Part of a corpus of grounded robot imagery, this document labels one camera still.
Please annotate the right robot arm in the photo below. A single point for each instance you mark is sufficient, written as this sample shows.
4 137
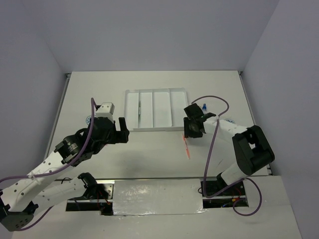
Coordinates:
251 148

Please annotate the left blue tape roll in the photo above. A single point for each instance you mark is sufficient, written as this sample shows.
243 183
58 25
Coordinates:
88 120

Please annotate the clear blue-capped bottle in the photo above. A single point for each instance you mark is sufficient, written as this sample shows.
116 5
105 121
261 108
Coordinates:
204 108

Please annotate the green white pen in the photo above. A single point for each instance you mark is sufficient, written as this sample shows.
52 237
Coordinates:
139 108

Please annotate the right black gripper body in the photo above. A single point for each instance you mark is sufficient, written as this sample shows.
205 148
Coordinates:
190 130

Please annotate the blue tape roll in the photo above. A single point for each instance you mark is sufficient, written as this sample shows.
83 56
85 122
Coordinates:
230 120
88 120

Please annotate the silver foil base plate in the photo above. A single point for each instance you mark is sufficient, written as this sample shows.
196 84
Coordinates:
157 197

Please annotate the orange pen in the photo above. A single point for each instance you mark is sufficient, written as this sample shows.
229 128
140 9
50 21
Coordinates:
186 147

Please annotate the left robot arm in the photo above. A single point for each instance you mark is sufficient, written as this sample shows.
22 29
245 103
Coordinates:
32 193

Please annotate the right blue tape roll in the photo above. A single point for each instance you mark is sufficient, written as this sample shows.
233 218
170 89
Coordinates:
230 120

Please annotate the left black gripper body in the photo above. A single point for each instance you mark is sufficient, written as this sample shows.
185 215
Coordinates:
115 136

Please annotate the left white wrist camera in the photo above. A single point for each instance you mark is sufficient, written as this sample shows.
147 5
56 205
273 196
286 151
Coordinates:
105 110

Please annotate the white divided organizer tray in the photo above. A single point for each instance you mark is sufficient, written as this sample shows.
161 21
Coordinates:
162 109

